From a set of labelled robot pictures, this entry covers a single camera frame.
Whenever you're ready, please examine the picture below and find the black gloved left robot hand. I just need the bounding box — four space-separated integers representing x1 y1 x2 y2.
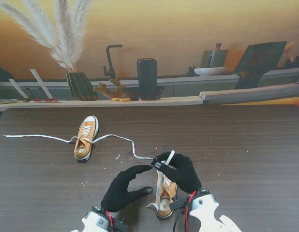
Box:
100 164 154 213

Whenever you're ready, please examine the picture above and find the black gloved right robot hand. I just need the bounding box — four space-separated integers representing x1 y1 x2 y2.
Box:
151 151 203 194

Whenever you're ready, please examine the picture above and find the white shoelace of handled sneaker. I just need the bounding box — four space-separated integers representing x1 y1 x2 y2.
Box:
145 149 176 211

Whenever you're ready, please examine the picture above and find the yellow sneaker with spread lace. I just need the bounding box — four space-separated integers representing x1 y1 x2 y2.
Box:
74 115 101 163

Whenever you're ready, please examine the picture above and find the light wooden shelf plank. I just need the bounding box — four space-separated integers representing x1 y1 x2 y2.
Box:
0 96 204 112

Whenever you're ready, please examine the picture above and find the long white spread shoelace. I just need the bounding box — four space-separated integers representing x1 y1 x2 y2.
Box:
3 125 155 160

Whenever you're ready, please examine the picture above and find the grey shelf plank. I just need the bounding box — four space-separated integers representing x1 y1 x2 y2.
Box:
199 83 299 106

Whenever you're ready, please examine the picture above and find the black cylindrical canister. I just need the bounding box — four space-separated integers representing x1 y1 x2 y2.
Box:
136 58 158 101

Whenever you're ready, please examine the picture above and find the white bowl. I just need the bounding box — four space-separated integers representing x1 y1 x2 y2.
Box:
193 66 228 77

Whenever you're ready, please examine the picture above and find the dark ribbed vase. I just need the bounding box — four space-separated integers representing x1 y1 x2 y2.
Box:
66 72 98 102

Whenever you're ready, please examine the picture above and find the grey metal kettle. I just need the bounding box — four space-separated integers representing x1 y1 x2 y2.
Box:
200 43 229 69

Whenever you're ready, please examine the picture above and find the black kitchen faucet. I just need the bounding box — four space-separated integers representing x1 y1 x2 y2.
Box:
103 44 123 79

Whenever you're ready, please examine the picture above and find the long white slanted slat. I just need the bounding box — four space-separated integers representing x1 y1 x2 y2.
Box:
30 69 54 100

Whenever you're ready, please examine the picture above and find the dark slanted board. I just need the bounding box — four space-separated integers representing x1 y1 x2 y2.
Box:
234 41 288 89

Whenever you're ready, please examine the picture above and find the short white slanted slat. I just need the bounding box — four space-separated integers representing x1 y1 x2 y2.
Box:
8 78 29 102

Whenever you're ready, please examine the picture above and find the white pampas grass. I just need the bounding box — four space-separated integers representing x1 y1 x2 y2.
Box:
0 0 92 73

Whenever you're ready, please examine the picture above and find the red left wrist cable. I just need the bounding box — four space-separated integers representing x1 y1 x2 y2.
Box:
105 209 116 230

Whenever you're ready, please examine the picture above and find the red wrist cable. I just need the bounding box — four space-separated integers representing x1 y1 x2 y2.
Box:
184 191 196 230
105 209 116 230

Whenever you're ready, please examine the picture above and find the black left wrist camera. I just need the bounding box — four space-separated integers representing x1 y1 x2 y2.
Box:
114 217 129 232

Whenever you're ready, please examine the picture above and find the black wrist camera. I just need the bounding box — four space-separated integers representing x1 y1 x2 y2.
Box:
114 217 129 232
168 199 189 211

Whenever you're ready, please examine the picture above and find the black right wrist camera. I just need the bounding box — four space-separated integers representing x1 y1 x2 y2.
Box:
168 199 189 211

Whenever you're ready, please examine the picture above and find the red right wrist cable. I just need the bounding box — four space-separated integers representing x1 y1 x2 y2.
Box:
184 191 196 230

